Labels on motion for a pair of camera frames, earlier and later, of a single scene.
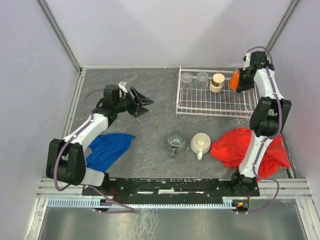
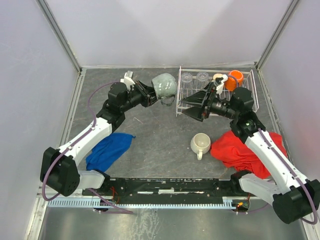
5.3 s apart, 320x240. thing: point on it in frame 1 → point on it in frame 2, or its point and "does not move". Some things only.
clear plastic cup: (202, 80) does not move
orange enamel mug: (234, 81) does not move
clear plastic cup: (187, 80) does not move
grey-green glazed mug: (176, 141) → (165, 85)
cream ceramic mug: (200, 144) does not move
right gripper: (242, 81) → (207, 104)
